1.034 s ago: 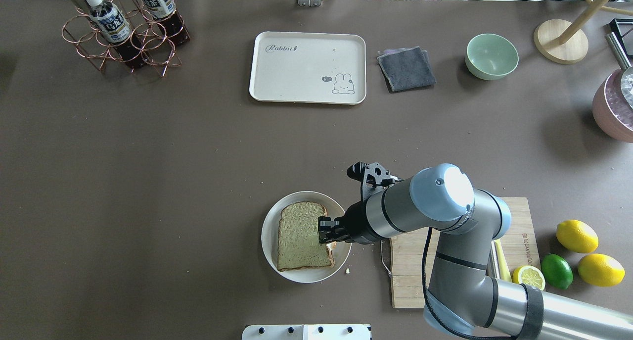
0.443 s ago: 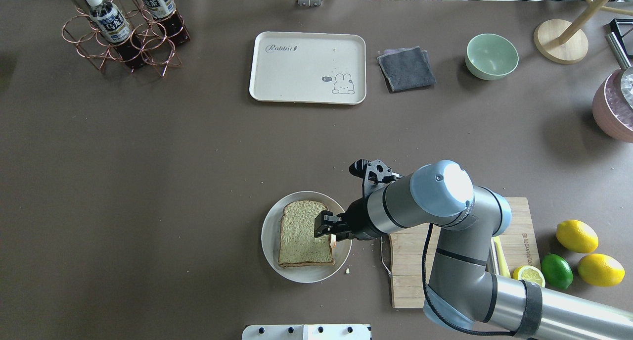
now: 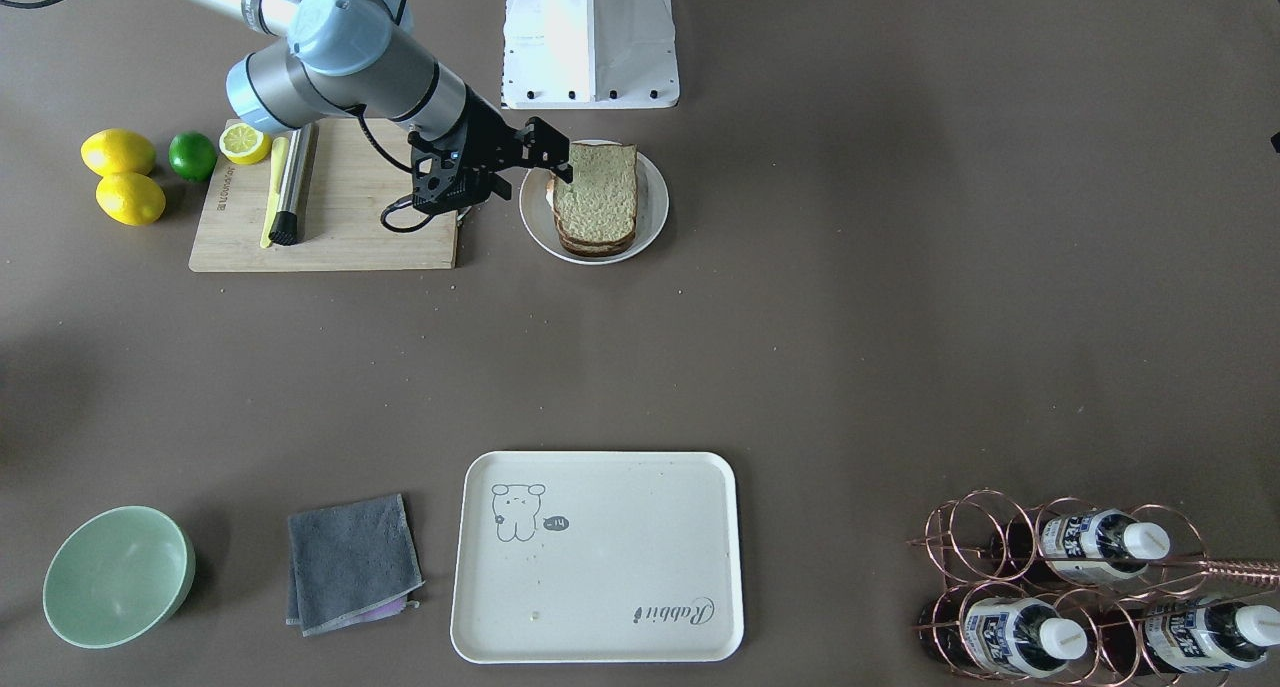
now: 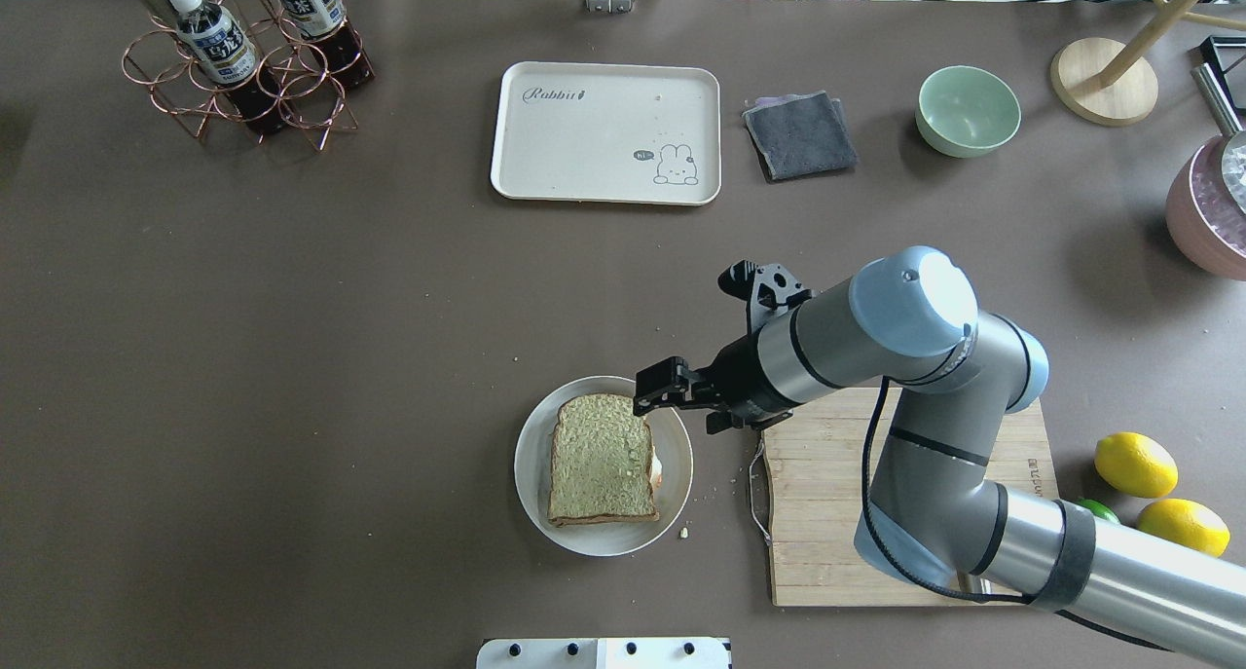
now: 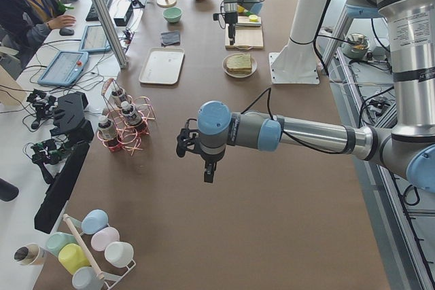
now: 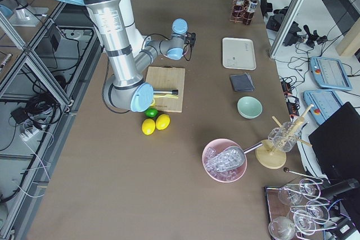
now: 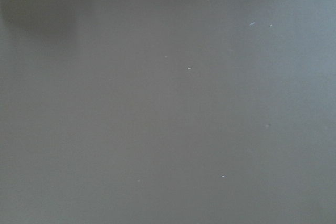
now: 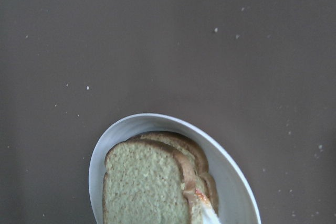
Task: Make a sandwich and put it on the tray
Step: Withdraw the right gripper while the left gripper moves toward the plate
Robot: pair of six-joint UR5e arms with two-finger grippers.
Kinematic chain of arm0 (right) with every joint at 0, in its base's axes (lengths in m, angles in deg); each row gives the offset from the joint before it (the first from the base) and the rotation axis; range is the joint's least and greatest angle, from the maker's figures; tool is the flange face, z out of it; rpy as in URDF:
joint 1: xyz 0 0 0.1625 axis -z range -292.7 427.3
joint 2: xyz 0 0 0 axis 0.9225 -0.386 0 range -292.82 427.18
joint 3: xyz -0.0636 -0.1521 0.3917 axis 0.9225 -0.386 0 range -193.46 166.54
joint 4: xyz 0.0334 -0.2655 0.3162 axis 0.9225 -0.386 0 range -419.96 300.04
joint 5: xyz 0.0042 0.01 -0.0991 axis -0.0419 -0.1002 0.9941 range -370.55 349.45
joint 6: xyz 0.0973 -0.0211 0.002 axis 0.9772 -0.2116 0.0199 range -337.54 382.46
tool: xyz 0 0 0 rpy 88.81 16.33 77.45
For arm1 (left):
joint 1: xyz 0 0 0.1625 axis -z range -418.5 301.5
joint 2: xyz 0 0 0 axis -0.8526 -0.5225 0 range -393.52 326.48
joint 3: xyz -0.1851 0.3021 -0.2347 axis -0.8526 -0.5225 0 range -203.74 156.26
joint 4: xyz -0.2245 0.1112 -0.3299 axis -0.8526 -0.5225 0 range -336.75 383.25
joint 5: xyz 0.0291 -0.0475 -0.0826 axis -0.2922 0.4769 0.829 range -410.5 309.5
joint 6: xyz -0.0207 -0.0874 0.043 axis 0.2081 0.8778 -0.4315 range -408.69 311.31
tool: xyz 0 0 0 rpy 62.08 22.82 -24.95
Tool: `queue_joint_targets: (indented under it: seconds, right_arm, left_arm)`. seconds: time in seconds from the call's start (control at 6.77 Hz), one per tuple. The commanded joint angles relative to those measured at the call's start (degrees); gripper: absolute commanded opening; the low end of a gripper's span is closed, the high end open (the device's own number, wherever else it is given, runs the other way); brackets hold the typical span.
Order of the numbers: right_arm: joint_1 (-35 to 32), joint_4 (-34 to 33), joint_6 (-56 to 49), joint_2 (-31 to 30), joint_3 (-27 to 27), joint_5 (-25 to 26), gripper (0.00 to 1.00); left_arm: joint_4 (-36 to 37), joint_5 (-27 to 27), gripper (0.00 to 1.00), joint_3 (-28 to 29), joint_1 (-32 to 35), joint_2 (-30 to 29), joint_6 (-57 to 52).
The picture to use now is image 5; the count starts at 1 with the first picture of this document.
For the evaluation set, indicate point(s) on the aluminium frame post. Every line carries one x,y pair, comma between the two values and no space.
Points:
112,36

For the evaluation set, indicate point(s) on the black speaker bar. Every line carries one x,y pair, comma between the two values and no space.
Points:
60,190

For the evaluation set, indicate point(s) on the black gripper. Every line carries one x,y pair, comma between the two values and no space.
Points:
231,20
210,162

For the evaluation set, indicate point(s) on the green ceramic bowl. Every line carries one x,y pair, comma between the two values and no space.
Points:
172,14

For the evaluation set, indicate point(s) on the grey blue cup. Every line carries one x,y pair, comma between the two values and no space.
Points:
85,279

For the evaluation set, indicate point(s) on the white cup rack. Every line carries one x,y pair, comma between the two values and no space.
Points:
110,274

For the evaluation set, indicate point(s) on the tea bottle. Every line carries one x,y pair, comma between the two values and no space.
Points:
130,114
119,96
109,133

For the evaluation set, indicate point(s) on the white round plate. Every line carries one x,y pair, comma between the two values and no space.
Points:
243,76

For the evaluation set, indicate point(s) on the grey folded cloth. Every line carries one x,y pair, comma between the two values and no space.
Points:
170,38

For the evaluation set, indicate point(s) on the blue teach pendant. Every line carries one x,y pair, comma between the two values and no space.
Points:
94,40
64,69

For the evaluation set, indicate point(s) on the blue teach pendant near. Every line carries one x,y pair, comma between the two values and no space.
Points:
64,69

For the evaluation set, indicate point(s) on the bread slice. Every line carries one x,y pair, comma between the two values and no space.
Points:
240,72
239,62

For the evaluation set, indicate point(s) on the yellow cup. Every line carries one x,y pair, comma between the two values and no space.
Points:
72,258

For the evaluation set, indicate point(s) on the wooden cutting board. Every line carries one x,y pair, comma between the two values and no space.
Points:
246,38

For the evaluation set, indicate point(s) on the mint green cup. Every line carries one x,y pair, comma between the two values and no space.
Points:
57,241

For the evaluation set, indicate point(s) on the cream rabbit tray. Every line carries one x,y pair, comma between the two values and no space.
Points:
162,66

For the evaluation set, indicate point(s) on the pastel blue cup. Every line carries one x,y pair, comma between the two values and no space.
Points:
94,221

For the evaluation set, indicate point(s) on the paper coffee cup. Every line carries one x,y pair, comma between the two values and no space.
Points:
30,255

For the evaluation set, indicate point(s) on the black computer mouse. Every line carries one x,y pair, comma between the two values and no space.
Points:
66,31

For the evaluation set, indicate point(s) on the pastel pink cup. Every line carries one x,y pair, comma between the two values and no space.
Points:
101,239

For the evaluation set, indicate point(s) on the halved lemon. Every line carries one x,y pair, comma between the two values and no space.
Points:
254,18

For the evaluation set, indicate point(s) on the white cup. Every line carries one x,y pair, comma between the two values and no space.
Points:
119,254

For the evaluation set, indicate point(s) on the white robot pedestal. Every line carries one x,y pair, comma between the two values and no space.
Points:
296,63

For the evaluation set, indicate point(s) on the copper wire bottle rack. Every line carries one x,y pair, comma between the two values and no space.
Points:
130,137

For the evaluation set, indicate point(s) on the blue teach pendant far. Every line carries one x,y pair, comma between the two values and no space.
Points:
94,40

